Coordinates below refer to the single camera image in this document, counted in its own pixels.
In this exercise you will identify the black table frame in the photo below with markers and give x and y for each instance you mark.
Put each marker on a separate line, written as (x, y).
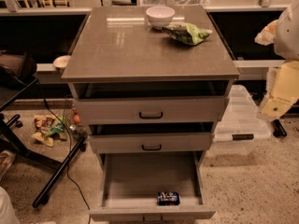
(13, 143)

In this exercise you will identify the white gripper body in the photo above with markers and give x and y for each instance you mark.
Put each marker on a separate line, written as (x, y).
(288, 36)

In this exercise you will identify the bottom grey drawer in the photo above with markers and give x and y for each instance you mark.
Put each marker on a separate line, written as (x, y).
(131, 182)

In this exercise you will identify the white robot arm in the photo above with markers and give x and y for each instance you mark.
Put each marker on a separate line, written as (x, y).
(286, 40)

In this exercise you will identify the white object bottom left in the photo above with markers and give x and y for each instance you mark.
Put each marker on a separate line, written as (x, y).
(7, 212)

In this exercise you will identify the top grey drawer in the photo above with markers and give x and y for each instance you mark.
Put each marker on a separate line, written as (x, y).
(146, 110)

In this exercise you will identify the grey drawer cabinet with countertop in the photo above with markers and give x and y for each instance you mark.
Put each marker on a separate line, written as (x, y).
(120, 56)

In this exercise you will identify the wire basket with items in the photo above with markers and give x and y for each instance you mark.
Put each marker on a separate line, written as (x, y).
(71, 118)

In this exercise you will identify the snack bag left edge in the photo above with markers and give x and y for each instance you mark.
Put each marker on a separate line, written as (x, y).
(6, 160)

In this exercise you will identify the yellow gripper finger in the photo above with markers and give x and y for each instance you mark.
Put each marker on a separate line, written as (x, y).
(267, 34)
(272, 108)

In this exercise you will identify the middle grey drawer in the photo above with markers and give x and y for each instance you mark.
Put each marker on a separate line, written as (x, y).
(156, 142)

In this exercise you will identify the green chip bag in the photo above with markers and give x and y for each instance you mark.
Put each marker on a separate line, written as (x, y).
(187, 33)

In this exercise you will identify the grey drawer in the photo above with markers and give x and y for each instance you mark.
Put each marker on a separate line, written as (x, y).
(156, 142)
(146, 110)
(131, 182)

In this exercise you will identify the small white bowl on ledge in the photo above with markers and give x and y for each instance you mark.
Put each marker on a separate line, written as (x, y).
(61, 62)

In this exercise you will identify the snack bags on floor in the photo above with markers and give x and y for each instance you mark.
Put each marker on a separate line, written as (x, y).
(47, 128)

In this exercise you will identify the dark bag on table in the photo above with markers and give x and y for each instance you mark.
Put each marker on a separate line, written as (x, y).
(16, 69)

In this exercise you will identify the clear plastic storage bin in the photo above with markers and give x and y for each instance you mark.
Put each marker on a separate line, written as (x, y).
(239, 130)

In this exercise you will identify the black stand leg right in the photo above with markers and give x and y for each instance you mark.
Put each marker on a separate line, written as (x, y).
(279, 131)

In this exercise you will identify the white ceramic bowl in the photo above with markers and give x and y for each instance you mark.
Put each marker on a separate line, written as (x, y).
(160, 16)

